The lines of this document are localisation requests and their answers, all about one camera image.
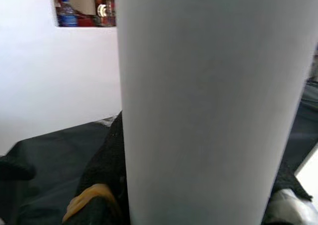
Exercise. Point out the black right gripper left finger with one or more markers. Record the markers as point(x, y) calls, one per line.
point(104, 172)

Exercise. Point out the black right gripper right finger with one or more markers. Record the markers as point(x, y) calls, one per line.
point(288, 180)

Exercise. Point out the white plastic table leg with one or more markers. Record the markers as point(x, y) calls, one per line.
point(211, 98)

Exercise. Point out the black tablecloth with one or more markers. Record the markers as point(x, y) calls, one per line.
point(49, 148)

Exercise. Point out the large blue water bottle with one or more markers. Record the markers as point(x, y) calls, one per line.
point(67, 16)

